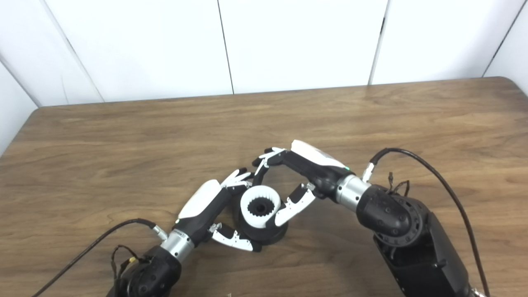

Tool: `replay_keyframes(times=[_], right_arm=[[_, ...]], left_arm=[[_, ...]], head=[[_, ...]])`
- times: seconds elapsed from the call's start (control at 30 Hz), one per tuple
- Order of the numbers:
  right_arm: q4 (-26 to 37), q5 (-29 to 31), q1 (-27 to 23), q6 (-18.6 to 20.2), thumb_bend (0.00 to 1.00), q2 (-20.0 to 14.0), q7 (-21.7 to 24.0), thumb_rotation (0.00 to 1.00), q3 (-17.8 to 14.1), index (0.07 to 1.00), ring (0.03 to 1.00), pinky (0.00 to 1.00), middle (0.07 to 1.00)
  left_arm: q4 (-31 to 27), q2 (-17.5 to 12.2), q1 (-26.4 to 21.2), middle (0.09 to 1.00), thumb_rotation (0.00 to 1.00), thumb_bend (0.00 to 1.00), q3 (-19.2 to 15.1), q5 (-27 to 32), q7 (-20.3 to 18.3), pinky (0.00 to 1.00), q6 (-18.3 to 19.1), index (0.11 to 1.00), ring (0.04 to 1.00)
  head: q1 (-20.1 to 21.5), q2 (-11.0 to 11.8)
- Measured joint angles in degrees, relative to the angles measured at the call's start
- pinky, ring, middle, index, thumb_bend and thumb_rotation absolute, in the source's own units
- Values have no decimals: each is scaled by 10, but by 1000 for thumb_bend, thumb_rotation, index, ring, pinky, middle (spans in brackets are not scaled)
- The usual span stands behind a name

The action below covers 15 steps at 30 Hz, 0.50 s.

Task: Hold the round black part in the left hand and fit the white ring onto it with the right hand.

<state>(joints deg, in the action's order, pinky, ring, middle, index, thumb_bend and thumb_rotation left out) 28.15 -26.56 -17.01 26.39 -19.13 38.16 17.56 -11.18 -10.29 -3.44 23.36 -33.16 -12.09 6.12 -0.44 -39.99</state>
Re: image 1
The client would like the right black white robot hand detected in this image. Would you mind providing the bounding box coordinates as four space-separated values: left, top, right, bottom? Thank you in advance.
252 140 355 227

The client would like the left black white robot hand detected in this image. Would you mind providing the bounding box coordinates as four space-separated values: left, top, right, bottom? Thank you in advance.
175 167 262 253

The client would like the white plastic ring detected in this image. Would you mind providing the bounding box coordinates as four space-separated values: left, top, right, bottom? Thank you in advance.
240 185 282 229

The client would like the round black plastic part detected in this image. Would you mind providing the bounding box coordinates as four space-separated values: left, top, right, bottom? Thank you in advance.
232 198 288 246

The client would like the thin right arm wire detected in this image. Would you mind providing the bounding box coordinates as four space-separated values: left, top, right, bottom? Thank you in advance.
387 172 411 196

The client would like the thin arm wire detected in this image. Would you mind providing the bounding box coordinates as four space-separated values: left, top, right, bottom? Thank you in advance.
111 245 145 285
387 172 411 196

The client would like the thin left arm wire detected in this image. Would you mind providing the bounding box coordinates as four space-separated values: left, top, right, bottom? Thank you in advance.
111 245 145 285

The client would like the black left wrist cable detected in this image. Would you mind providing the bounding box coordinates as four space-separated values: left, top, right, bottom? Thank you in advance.
31 219 169 297

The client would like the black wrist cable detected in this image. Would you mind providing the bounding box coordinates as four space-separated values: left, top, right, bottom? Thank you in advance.
361 148 491 297
31 219 169 297

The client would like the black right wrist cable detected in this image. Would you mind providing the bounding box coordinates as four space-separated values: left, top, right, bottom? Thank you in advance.
361 148 491 297

